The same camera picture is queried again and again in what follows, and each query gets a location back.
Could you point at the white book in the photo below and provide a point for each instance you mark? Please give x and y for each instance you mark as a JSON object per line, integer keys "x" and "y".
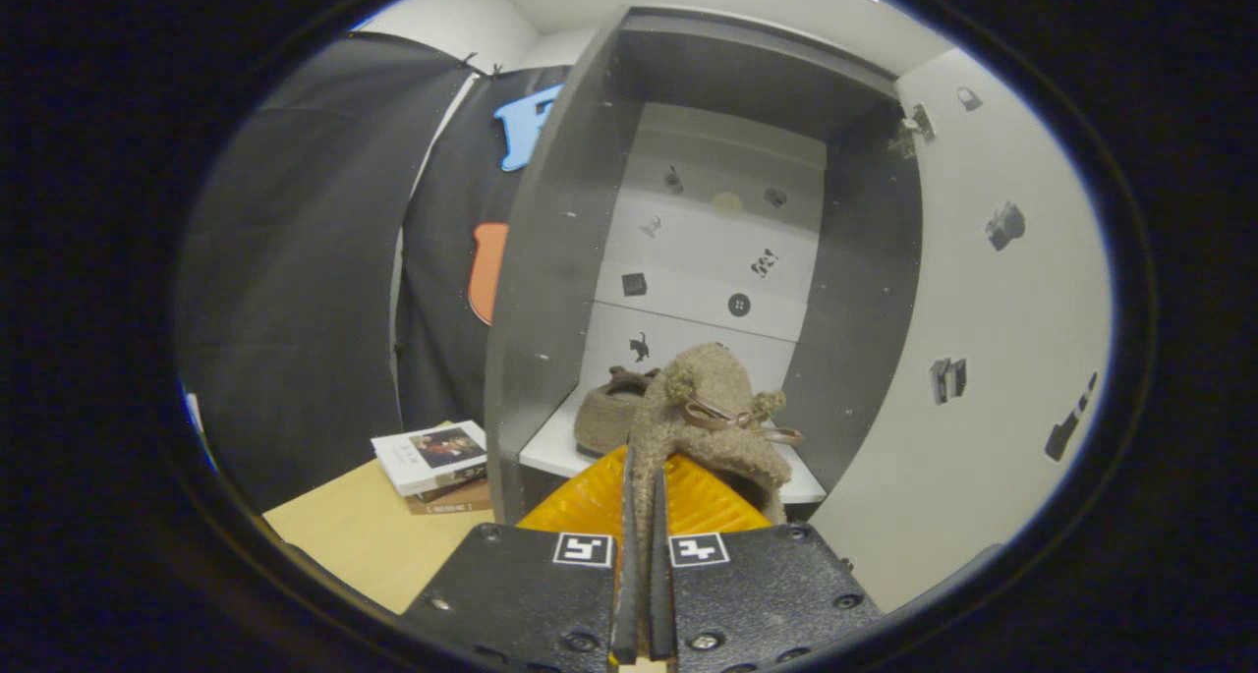
{"x": 428, "y": 457}

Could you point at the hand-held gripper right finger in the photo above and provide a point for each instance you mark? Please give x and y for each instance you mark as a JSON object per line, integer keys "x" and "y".
{"x": 660, "y": 604}

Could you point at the grey shoe cabinet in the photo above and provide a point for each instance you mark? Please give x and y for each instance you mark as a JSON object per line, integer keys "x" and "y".
{"x": 541, "y": 309}

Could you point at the fuzzy brown shoe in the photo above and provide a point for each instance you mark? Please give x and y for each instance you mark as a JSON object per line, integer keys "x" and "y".
{"x": 604, "y": 418}
{"x": 708, "y": 437}

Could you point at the black backdrop cloth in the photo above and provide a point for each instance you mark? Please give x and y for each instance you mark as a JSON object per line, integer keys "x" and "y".
{"x": 295, "y": 260}

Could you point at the brown book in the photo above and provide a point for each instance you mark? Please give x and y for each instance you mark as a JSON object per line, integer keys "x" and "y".
{"x": 452, "y": 501}

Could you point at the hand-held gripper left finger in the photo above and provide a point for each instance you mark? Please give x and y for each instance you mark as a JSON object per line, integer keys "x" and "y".
{"x": 625, "y": 604}

